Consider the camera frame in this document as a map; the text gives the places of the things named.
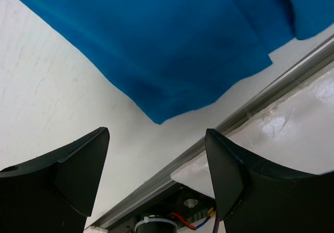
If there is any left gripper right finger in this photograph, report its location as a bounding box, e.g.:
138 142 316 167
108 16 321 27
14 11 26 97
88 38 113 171
205 129 333 232

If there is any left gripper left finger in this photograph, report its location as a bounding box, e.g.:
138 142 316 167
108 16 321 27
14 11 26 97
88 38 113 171
1 127 110 232

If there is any blue t shirt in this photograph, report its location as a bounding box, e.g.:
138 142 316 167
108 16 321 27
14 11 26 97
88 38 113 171
20 0 333 124

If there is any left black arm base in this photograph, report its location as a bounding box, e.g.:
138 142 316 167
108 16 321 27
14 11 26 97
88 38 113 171
106 184 216 232

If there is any aluminium frame rail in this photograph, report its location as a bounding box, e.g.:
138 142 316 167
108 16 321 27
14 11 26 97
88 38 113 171
92 38 333 232

